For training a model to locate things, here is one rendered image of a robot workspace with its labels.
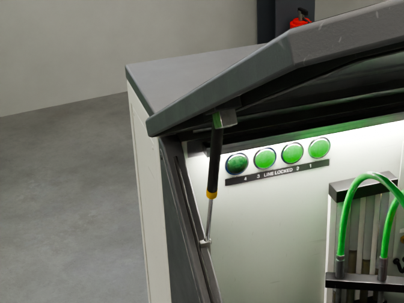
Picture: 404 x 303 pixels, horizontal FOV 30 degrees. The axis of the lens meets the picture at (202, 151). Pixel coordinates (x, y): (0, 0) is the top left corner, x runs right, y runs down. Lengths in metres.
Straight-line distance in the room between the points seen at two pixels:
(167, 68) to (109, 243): 2.17
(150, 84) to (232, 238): 0.37
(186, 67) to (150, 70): 0.08
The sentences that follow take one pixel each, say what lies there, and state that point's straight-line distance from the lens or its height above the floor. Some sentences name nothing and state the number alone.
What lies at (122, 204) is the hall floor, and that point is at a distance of 4.04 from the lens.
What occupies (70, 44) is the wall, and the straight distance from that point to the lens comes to 5.15.
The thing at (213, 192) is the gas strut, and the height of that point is 1.47.
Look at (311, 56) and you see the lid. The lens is 0.69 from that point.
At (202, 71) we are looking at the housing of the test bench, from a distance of 1.64.
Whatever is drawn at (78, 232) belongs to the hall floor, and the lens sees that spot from 3.86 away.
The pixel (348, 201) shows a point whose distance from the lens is 1.53.
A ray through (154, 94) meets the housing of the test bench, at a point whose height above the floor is 1.50.
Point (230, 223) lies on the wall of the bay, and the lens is 1.58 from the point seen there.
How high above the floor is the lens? 2.11
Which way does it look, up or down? 28 degrees down
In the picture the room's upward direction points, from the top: 3 degrees counter-clockwise
